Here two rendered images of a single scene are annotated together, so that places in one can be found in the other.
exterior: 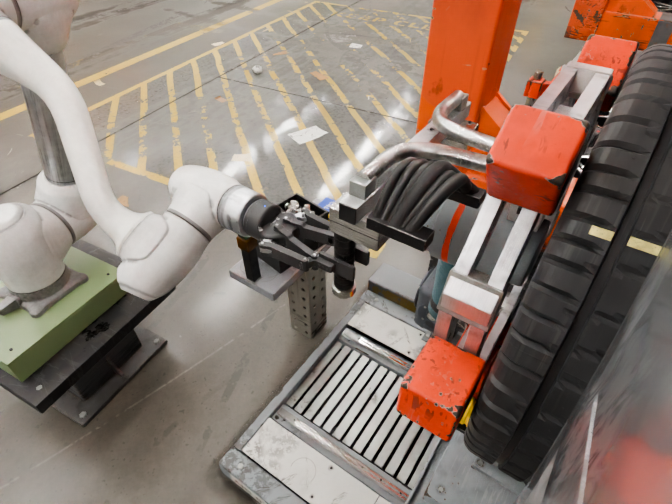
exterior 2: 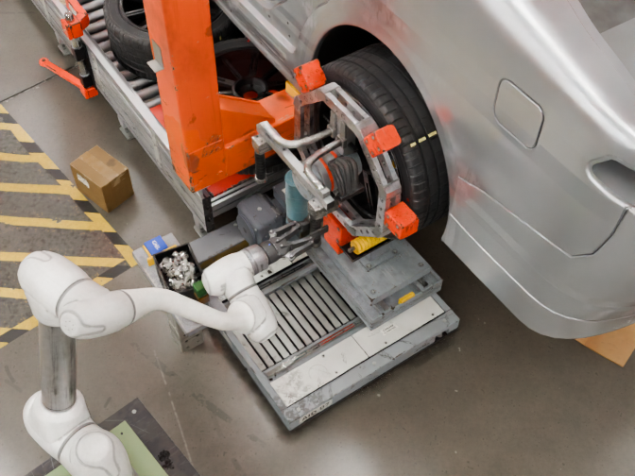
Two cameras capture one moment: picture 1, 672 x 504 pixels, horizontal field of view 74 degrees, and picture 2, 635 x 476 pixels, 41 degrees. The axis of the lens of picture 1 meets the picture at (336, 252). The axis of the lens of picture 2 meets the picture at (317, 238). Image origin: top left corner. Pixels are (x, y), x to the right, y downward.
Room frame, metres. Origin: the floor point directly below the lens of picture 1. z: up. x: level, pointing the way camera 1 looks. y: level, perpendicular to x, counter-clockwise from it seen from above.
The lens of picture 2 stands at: (-0.06, 1.60, 3.00)
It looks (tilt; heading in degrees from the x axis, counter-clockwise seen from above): 52 degrees down; 290
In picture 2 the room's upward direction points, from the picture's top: 1 degrees clockwise
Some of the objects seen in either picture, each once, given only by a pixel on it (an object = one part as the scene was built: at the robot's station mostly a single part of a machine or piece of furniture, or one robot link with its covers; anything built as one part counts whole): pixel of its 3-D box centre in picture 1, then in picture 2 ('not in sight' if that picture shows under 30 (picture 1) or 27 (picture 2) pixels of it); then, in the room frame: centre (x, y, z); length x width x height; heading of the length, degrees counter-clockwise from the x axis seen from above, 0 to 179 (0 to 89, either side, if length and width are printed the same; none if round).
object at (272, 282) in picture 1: (297, 243); (179, 282); (1.03, 0.12, 0.44); 0.43 x 0.17 x 0.03; 146
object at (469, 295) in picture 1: (515, 246); (344, 162); (0.56, -0.30, 0.85); 0.54 x 0.07 x 0.54; 146
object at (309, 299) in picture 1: (306, 287); (181, 310); (1.06, 0.10, 0.21); 0.10 x 0.10 x 0.42; 56
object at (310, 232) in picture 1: (310, 232); (288, 235); (0.62, 0.05, 0.83); 0.11 x 0.01 x 0.04; 68
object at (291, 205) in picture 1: (288, 230); (180, 277); (1.00, 0.14, 0.51); 0.20 x 0.14 x 0.13; 136
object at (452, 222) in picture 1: (475, 231); (327, 171); (0.60, -0.25, 0.85); 0.21 x 0.14 x 0.14; 56
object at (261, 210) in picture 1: (274, 225); (275, 248); (0.64, 0.11, 0.83); 0.09 x 0.08 x 0.07; 56
